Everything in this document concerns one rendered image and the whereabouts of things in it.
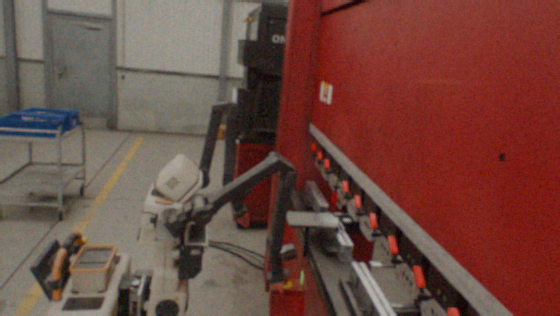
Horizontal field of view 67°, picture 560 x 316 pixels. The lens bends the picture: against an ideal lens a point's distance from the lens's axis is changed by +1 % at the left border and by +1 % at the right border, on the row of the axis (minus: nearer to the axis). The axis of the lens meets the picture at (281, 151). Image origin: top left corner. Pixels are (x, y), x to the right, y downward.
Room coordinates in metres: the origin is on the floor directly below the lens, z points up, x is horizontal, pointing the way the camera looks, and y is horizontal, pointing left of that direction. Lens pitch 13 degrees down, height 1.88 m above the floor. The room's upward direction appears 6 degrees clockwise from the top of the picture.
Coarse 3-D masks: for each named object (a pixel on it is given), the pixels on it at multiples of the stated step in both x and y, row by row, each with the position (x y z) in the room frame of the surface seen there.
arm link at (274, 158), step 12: (276, 156) 1.61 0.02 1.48; (252, 168) 1.61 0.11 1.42; (264, 168) 1.58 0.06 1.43; (276, 168) 1.59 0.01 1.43; (288, 168) 1.60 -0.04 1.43; (240, 180) 1.58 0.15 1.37; (252, 180) 1.58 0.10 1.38; (216, 192) 1.58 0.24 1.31; (228, 192) 1.56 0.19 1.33; (240, 192) 1.57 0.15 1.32; (216, 204) 1.55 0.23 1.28; (192, 216) 1.51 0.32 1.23; (204, 216) 1.52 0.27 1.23
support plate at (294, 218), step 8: (288, 216) 2.18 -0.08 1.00; (296, 216) 2.19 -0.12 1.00; (304, 216) 2.20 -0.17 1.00; (312, 216) 2.21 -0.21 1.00; (328, 216) 2.23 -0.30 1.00; (296, 224) 2.08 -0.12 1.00; (304, 224) 2.09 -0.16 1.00; (312, 224) 2.10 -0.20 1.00; (320, 224) 2.11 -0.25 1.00; (328, 224) 2.12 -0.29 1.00
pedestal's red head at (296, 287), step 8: (296, 280) 1.89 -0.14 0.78; (304, 280) 1.80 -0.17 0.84; (272, 288) 1.80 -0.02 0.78; (288, 288) 1.81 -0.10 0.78; (296, 288) 1.82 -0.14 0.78; (272, 296) 1.70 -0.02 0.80; (280, 296) 1.70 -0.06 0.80; (288, 296) 1.70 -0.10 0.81; (296, 296) 1.71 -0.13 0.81; (304, 296) 1.71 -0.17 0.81; (272, 304) 1.70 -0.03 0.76; (280, 304) 1.70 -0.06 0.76; (288, 304) 1.70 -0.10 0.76; (296, 304) 1.71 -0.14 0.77; (304, 304) 1.71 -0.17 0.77; (272, 312) 1.70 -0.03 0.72; (280, 312) 1.70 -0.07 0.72; (288, 312) 1.70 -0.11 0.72; (296, 312) 1.71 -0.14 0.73; (304, 312) 1.71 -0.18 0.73
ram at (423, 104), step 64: (384, 0) 1.81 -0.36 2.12; (448, 0) 1.27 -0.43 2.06; (512, 0) 0.99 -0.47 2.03; (320, 64) 2.90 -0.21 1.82; (384, 64) 1.70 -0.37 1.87; (448, 64) 1.21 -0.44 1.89; (512, 64) 0.94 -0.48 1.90; (320, 128) 2.67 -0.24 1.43; (384, 128) 1.60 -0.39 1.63; (448, 128) 1.14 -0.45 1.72; (512, 128) 0.89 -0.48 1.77; (384, 192) 1.50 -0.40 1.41; (448, 192) 1.08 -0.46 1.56; (512, 192) 0.85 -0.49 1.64; (512, 256) 0.81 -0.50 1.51
